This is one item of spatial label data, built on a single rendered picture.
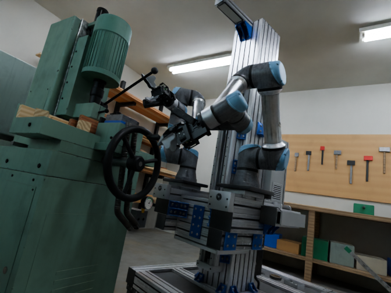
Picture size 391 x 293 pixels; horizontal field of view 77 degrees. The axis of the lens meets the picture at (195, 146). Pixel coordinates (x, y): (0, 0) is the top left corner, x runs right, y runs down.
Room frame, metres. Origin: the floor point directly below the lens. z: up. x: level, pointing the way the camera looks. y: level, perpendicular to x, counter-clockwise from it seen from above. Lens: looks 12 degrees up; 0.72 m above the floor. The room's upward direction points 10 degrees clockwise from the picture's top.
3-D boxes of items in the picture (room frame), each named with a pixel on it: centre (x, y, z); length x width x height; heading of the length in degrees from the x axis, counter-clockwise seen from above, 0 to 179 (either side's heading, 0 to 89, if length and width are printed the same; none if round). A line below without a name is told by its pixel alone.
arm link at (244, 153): (1.32, -0.30, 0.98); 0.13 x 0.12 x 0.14; 55
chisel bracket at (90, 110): (1.12, 0.52, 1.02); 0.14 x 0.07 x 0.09; 59
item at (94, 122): (1.08, 0.42, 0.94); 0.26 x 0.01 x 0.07; 149
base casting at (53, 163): (1.17, 0.61, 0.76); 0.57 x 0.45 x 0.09; 59
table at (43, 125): (1.07, 0.40, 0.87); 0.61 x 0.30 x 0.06; 149
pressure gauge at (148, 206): (1.22, 0.19, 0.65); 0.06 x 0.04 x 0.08; 149
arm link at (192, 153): (1.70, 0.03, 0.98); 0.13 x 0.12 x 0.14; 94
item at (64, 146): (1.08, 0.45, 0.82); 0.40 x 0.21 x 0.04; 149
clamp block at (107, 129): (1.03, 0.33, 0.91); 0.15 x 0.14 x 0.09; 149
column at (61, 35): (1.26, 0.75, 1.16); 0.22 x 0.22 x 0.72; 59
